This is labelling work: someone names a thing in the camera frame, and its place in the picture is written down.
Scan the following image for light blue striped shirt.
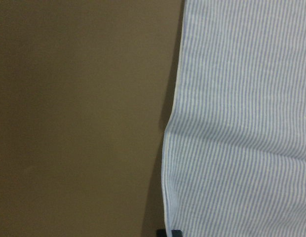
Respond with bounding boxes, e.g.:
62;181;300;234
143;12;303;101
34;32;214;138
161;0;306;237

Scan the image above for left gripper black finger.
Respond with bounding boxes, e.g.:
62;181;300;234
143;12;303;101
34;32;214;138
171;230;183;237

